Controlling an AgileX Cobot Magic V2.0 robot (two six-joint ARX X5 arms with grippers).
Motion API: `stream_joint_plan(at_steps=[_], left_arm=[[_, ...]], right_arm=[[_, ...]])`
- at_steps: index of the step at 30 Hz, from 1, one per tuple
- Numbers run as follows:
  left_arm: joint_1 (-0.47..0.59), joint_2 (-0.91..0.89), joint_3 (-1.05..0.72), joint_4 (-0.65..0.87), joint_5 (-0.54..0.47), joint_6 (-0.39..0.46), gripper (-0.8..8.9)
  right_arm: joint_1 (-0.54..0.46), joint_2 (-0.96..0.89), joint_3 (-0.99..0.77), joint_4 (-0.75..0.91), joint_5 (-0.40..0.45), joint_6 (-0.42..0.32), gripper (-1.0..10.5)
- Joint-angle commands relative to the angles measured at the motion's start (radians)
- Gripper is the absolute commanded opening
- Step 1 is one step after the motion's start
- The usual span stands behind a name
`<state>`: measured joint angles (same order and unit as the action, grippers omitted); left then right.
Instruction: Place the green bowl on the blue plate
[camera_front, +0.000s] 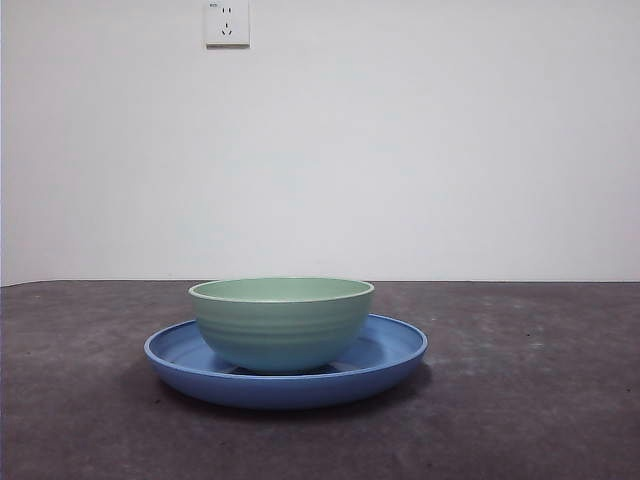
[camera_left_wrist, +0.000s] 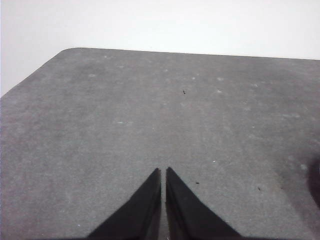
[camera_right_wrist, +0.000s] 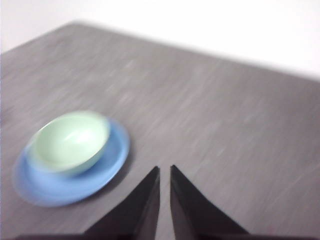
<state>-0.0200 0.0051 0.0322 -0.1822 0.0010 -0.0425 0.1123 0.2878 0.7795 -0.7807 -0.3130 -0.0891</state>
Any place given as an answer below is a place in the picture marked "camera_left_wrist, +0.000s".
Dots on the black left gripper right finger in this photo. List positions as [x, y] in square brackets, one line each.
[190, 215]

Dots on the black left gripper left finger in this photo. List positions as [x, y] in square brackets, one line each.
[140, 212]

